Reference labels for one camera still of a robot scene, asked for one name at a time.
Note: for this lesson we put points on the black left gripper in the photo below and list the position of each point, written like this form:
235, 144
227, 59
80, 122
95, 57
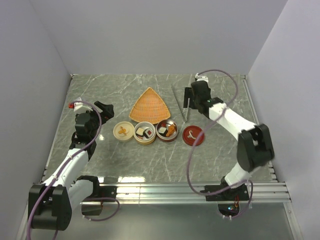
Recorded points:
107, 112

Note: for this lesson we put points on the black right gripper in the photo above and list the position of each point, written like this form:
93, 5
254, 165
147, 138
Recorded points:
188, 94

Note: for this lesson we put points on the metal tongs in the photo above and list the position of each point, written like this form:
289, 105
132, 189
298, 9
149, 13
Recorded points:
179, 96

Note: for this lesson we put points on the cream lid with orange handle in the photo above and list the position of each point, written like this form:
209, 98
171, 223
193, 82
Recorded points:
123, 131

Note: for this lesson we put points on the sushi roll green centre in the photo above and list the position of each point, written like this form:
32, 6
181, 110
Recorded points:
140, 131

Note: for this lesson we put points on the red lid with white handle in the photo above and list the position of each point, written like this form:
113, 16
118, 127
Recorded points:
190, 134

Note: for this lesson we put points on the orange fried shrimp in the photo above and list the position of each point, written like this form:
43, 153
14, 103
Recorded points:
170, 130

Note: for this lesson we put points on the sushi roll red centre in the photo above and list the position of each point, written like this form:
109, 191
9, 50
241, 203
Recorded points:
148, 133

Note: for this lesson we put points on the sushi roll white centre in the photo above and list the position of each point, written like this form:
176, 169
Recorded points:
163, 131

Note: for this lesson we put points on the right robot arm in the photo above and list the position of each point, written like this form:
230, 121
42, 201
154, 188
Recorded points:
254, 144

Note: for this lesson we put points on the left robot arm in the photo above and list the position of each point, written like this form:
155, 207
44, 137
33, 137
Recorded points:
51, 203

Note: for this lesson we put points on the woven bamboo tray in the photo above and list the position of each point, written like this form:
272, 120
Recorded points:
149, 107

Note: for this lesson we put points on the red bowl silver inside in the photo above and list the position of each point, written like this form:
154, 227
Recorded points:
173, 136

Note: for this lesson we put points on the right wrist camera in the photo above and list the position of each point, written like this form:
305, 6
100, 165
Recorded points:
199, 77

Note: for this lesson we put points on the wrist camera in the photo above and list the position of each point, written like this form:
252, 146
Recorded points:
199, 77
77, 106

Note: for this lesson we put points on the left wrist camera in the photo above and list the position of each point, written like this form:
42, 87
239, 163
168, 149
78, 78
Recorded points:
77, 106

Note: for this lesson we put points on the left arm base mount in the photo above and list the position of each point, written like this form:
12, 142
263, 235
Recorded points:
93, 205

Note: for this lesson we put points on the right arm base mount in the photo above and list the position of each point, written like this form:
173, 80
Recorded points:
231, 203

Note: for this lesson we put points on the aluminium front rail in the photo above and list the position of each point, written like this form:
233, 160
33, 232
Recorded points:
181, 193

